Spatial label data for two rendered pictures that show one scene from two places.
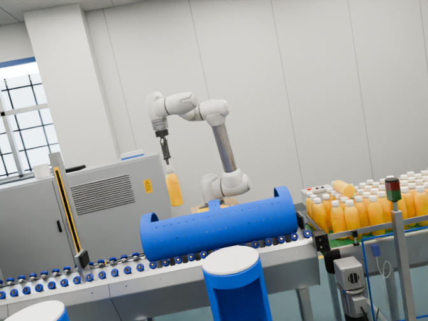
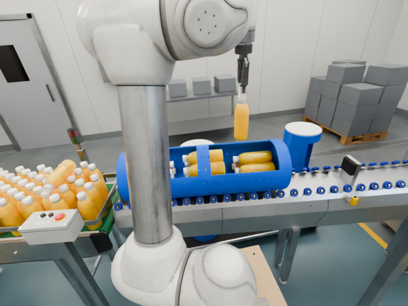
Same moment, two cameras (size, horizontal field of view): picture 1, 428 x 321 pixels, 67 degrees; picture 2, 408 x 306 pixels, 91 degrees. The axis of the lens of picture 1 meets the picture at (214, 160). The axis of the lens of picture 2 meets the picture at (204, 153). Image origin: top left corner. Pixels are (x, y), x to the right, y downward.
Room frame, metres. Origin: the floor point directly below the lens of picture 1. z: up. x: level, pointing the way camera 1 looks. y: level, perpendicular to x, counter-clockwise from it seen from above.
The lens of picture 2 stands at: (2.82, 0.03, 1.74)
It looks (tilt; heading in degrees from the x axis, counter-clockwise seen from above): 30 degrees down; 178
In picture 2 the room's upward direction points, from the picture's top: 4 degrees counter-clockwise
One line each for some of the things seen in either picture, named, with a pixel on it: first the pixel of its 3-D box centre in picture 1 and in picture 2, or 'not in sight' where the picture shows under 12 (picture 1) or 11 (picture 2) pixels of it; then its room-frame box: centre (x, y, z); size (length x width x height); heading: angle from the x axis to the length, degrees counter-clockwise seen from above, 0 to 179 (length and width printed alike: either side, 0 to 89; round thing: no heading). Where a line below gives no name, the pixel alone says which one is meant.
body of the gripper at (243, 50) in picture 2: (162, 137); (243, 55); (1.86, 0.26, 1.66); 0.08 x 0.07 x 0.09; 0
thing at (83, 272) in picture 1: (84, 264); (348, 170); (1.90, 0.90, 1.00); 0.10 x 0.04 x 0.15; 179
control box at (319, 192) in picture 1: (317, 195); (53, 226); (2.15, -0.64, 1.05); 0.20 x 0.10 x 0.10; 89
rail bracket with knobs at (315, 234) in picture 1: (320, 241); not in sight; (1.67, -0.47, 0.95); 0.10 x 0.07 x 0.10; 179
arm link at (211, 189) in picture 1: (212, 186); (221, 285); (2.53, 0.06, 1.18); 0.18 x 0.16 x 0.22; 72
